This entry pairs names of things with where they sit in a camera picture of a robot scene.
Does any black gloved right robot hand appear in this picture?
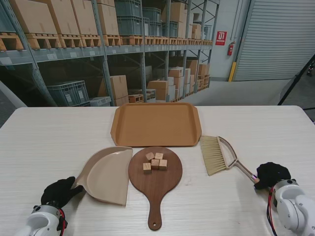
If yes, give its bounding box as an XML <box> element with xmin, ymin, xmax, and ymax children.
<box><xmin>253</xmin><ymin>161</ymin><xmax>292</xmax><ymax>190</ymax></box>

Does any gray roller shutter door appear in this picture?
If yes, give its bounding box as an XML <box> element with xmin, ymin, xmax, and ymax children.
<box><xmin>233</xmin><ymin>0</ymin><xmax>315</xmax><ymax>82</ymax></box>

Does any red black right arm cable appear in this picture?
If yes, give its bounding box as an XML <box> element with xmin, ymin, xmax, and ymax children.
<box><xmin>266</xmin><ymin>186</ymin><xmax>278</xmax><ymax>236</ymax></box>

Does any red wall sign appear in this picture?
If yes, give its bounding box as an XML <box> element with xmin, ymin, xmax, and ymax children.
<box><xmin>215</xmin><ymin>31</ymin><xmax>226</xmax><ymax>46</ymax></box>

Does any black tripod stand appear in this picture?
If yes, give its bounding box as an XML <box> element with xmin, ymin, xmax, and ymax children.
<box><xmin>278</xmin><ymin>55</ymin><xmax>315</xmax><ymax>106</ymax></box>

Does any large cardboard box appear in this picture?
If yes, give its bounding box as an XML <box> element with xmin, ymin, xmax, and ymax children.
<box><xmin>98</xmin><ymin>75</ymin><xmax>129</xmax><ymax>100</ymax></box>
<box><xmin>161</xmin><ymin>2</ymin><xmax>187</xmax><ymax>24</ymax></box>
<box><xmin>71</xmin><ymin>0</ymin><xmax>99</xmax><ymax>35</ymax></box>
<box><xmin>8</xmin><ymin>0</ymin><xmax>59</xmax><ymax>35</ymax></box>
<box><xmin>97</xmin><ymin>0</ymin><xmax>120</xmax><ymax>35</ymax></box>
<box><xmin>147</xmin><ymin>80</ymin><xmax>170</xmax><ymax>101</ymax></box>
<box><xmin>48</xmin><ymin>0</ymin><xmax>81</xmax><ymax>35</ymax></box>

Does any round dark wooden cutting board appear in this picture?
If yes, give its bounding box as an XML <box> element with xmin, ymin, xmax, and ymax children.
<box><xmin>127</xmin><ymin>146</ymin><xmax>183</xmax><ymax>231</ymax></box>

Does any red black arm cable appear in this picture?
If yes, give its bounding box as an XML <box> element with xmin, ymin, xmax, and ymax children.
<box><xmin>266</xmin><ymin>186</ymin><xmax>278</xmax><ymax>236</ymax></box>
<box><xmin>57</xmin><ymin>207</ymin><xmax>68</xmax><ymax>233</ymax></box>

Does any orange-brown plastic tray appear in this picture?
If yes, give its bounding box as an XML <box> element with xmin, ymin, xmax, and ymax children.
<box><xmin>110</xmin><ymin>102</ymin><xmax>203</xmax><ymax>148</ymax></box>

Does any yellow corner guard post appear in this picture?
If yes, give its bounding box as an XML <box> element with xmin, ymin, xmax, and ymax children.
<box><xmin>228</xmin><ymin>61</ymin><xmax>236</xmax><ymax>82</ymax></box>

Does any beige brush with wooden handle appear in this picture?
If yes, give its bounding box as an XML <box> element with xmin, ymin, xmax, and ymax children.
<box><xmin>199</xmin><ymin>135</ymin><xmax>260</xmax><ymax>184</ymax></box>

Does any gray plastic crate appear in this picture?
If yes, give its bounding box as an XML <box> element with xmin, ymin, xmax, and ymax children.
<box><xmin>142</xmin><ymin>7</ymin><xmax>162</xmax><ymax>23</ymax></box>
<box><xmin>147</xmin><ymin>21</ymin><xmax>163</xmax><ymax>37</ymax></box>
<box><xmin>115</xmin><ymin>0</ymin><xmax>143</xmax><ymax>17</ymax></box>
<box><xmin>117</xmin><ymin>16</ymin><xmax>146</xmax><ymax>36</ymax></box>
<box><xmin>46</xmin><ymin>80</ymin><xmax>90</xmax><ymax>107</ymax></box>

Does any gray metal shelving rack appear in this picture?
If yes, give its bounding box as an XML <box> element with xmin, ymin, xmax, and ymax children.
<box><xmin>0</xmin><ymin>0</ymin><xmax>220</xmax><ymax>107</ymax></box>

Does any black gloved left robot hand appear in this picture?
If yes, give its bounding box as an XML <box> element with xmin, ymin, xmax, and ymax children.
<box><xmin>40</xmin><ymin>176</ymin><xmax>84</xmax><ymax>209</ymax></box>

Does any red black left arm cable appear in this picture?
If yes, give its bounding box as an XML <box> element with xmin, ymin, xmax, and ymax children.
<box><xmin>57</xmin><ymin>207</ymin><xmax>68</xmax><ymax>233</ymax></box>

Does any beige plastic dustpan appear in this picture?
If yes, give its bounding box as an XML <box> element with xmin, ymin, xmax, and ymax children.
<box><xmin>71</xmin><ymin>146</ymin><xmax>133</xmax><ymax>207</ymax></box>

